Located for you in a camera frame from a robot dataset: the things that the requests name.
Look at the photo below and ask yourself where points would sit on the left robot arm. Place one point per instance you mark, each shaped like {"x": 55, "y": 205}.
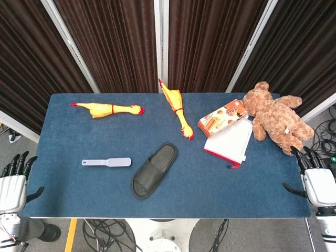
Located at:
{"x": 8, "y": 223}

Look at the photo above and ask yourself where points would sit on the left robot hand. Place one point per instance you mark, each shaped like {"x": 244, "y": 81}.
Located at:
{"x": 11, "y": 191}

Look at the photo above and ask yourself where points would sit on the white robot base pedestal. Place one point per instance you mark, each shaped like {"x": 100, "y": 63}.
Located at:
{"x": 162, "y": 235}

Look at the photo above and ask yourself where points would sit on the yellow rubber chicken toy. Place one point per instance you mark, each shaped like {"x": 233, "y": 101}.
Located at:
{"x": 102, "y": 109}
{"x": 175, "y": 101}

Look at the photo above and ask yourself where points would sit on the blue table mat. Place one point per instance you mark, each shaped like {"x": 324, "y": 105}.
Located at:
{"x": 183, "y": 189}

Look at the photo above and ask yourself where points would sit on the orange snack box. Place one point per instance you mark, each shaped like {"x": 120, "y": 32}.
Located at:
{"x": 223, "y": 118}

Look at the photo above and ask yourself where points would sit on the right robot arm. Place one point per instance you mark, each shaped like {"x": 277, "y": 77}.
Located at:
{"x": 328, "y": 225}

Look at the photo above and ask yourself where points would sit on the white pouch red zipper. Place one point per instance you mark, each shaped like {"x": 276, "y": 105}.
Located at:
{"x": 231, "y": 143}

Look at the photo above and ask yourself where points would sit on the brown teddy bear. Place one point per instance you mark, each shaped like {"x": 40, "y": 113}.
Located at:
{"x": 275, "y": 115}

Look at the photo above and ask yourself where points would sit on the black slipper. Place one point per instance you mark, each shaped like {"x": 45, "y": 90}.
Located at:
{"x": 151, "y": 173}

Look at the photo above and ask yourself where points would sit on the black shoe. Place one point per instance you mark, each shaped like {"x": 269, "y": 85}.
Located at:
{"x": 50, "y": 233}

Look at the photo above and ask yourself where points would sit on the black box green light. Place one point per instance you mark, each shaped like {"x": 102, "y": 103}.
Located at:
{"x": 331, "y": 161}

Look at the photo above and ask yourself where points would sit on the gray trouser leg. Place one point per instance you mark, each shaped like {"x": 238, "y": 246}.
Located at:
{"x": 30, "y": 228}

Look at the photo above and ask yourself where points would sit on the brown curtain partition panel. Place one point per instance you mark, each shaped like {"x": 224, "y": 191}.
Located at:
{"x": 29, "y": 65}
{"x": 302, "y": 47}
{"x": 207, "y": 44}
{"x": 113, "y": 44}

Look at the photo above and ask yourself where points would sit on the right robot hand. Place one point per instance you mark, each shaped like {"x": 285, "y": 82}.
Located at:
{"x": 321, "y": 186}

